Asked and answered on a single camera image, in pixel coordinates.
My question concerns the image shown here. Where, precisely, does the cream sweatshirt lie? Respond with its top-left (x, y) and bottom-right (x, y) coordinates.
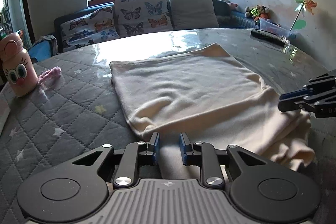
top-left (110, 43), bottom-right (315, 179)

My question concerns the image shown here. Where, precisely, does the black remote control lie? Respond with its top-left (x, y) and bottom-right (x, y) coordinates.
top-left (251, 29), bottom-right (285, 47)

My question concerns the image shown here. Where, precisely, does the clear plastic box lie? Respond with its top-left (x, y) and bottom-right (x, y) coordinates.
top-left (260, 18), bottom-right (290, 38)

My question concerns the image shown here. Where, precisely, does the colourful paper pinwheel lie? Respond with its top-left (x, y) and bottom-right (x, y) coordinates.
top-left (290, 0), bottom-right (318, 31)

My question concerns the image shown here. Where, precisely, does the plush toy pile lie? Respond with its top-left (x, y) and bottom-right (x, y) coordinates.
top-left (245, 5), bottom-right (270, 22)

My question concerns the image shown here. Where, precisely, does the blue sofa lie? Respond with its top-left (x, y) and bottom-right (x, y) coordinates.
top-left (53, 0), bottom-right (259, 52)

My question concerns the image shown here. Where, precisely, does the grey plain cushion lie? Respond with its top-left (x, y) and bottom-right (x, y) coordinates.
top-left (169, 0), bottom-right (219, 30)

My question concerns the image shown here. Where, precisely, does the pink cartoon water bottle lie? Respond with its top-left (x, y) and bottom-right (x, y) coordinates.
top-left (1, 32), bottom-right (38, 97)

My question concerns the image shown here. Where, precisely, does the flat butterfly pillow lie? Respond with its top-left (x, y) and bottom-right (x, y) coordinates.
top-left (60, 6), bottom-right (120, 52)

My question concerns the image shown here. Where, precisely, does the upright butterfly pillow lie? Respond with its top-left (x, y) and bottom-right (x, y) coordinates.
top-left (113, 0), bottom-right (173, 38)

